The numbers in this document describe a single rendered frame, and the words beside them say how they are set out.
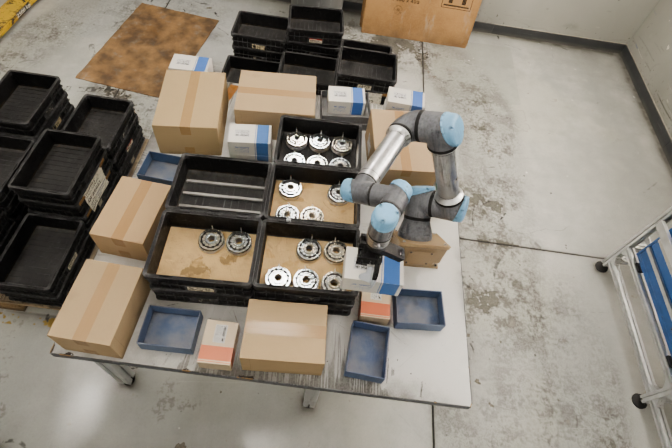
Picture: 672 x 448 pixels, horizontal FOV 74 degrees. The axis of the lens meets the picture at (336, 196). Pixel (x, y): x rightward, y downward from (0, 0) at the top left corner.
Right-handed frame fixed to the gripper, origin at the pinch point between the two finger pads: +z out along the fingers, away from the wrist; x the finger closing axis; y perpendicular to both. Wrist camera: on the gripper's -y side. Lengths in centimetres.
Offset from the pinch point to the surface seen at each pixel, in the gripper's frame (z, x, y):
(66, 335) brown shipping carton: 24, 28, 102
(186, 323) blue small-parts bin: 40, 14, 67
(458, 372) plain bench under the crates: 41, 19, -42
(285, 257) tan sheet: 27.5, -14.1, 32.5
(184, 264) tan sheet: 27, -5, 71
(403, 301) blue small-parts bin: 40.4, -7.2, -19.7
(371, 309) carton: 33.1, 1.2, -5.0
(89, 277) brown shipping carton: 24, 7, 103
